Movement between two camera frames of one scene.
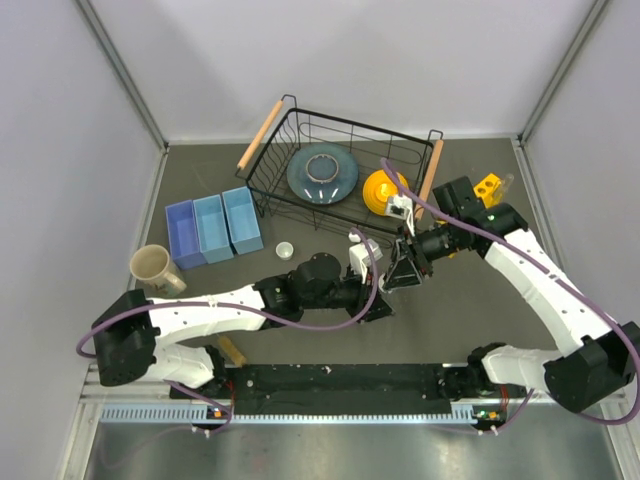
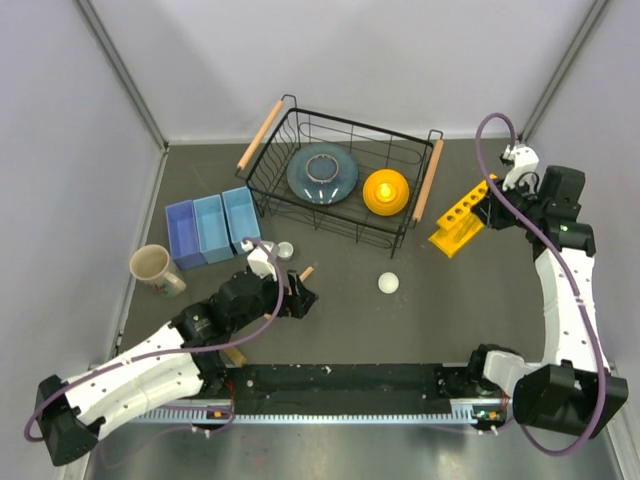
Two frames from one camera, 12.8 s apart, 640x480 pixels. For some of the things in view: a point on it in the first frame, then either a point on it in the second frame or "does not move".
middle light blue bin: [211, 229] does not move
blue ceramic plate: [322, 174] does not move
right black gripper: [402, 274] -> [489, 210]
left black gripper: [363, 294] -> [297, 304]
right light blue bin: [242, 220] does not move
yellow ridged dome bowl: [377, 189] does not move
